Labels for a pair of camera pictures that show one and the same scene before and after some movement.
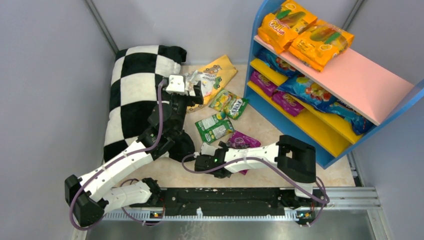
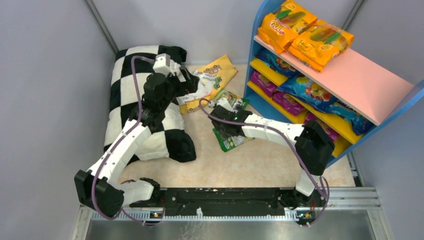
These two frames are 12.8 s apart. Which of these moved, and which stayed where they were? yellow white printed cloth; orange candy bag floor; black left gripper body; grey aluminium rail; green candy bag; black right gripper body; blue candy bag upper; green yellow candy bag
Moved: green candy bag; black left gripper body; black right gripper body
Stayed: grey aluminium rail; blue candy bag upper; yellow white printed cloth; green yellow candy bag; orange candy bag floor
